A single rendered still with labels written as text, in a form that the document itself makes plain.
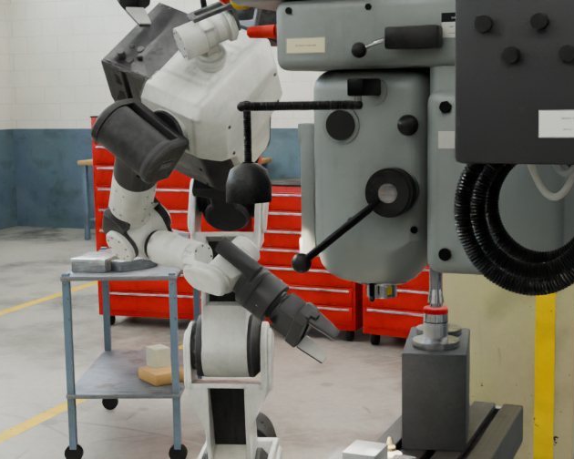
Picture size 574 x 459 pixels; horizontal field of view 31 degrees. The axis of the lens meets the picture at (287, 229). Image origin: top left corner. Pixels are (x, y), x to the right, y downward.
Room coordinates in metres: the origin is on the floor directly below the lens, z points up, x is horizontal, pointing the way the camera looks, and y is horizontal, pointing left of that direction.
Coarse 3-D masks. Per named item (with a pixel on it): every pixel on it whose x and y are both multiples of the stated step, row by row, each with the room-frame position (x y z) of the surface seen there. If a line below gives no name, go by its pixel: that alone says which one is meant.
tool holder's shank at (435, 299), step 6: (432, 270) 1.93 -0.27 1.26; (432, 276) 1.93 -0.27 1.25; (438, 276) 1.93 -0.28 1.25; (432, 282) 1.93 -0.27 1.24; (438, 282) 1.92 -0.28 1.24; (432, 288) 1.93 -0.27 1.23; (438, 288) 1.92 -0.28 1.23; (432, 294) 1.92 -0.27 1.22; (438, 294) 1.92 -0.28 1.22; (432, 300) 1.92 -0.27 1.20; (438, 300) 1.92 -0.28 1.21; (432, 306) 1.93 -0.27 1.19; (438, 306) 1.92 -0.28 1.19
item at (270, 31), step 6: (252, 30) 1.78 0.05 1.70; (258, 30) 1.77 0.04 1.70; (264, 30) 1.77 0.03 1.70; (270, 30) 1.76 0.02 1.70; (276, 30) 1.76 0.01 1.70; (252, 36) 1.78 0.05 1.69; (258, 36) 1.78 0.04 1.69; (264, 36) 1.77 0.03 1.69; (270, 36) 1.77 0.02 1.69; (276, 36) 1.77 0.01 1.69
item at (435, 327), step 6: (426, 318) 1.92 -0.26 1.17; (432, 318) 1.91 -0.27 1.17; (438, 318) 1.91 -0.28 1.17; (444, 318) 1.92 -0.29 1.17; (426, 324) 1.92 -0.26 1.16; (432, 324) 1.91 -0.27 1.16; (438, 324) 1.91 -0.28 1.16; (444, 324) 1.92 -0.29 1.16; (426, 330) 1.92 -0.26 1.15; (432, 330) 1.91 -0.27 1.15; (438, 330) 1.91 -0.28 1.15; (444, 330) 1.92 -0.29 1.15; (426, 336) 1.92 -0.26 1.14; (432, 336) 1.91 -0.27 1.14; (438, 336) 1.91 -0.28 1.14; (444, 336) 1.92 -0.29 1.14
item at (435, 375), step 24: (408, 336) 2.02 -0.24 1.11; (456, 336) 2.00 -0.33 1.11; (408, 360) 1.88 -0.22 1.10; (432, 360) 1.88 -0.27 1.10; (456, 360) 1.87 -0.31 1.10; (408, 384) 1.88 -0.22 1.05; (432, 384) 1.88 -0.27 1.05; (456, 384) 1.87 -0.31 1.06; (408, 408) 1.88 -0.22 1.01; (432, 408) 1.88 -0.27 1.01; (456, 408) 1.87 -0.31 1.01; (408, 432) 1.88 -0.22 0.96; (432, 432) 1.88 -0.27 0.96; (456, 432) 1.87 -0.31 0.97
